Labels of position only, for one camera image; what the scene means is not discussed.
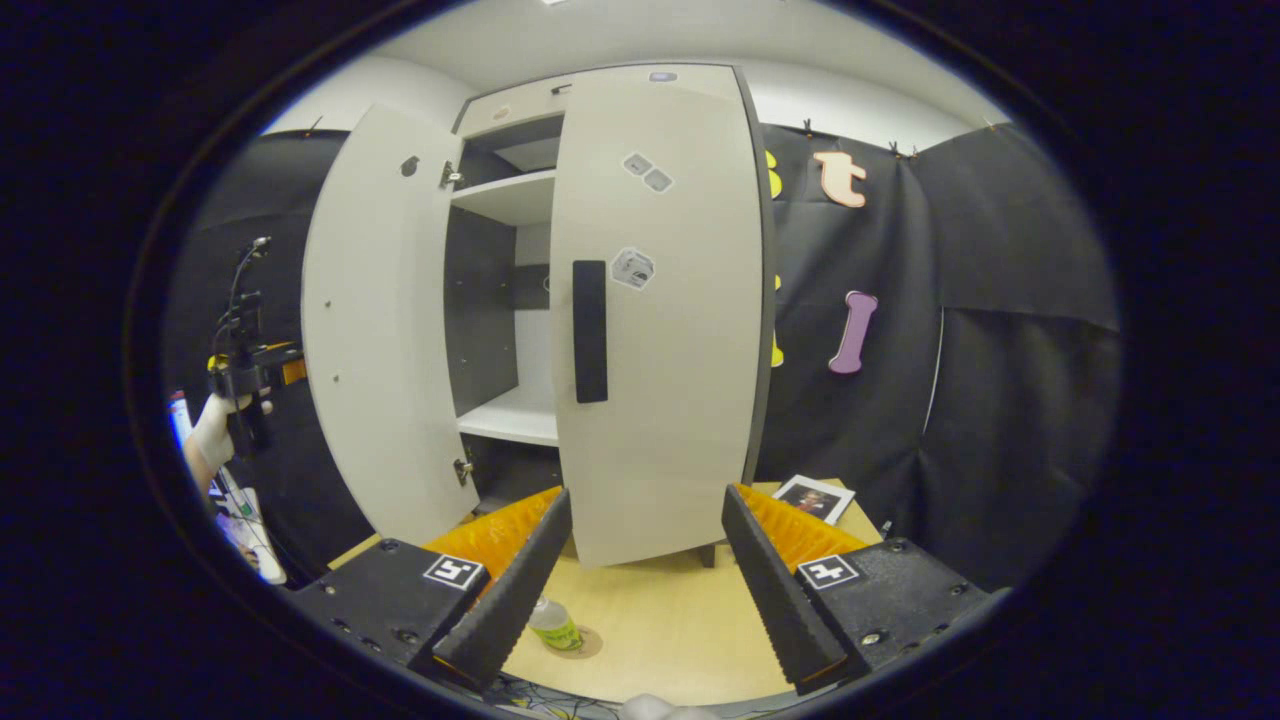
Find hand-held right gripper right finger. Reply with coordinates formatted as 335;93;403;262
721;483;993;696

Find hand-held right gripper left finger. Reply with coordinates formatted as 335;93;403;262
290;487;573;691

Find green label plastic bottle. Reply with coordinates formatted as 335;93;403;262
528;596;584;652

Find round brown coaster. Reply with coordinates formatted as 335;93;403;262
545;625;604;659

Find grey cabinet door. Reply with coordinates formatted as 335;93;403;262
302;103;481;546
550;85;771;568

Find white cabinet shelf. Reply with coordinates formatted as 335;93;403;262
456;384;561;448
450;168;558;227

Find grey and black cabinet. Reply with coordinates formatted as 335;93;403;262
440;62;776;571

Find grey cabinet drawer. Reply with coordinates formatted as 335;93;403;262
458;63;741;141

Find black door handle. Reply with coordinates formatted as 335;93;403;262
572;260;610;405

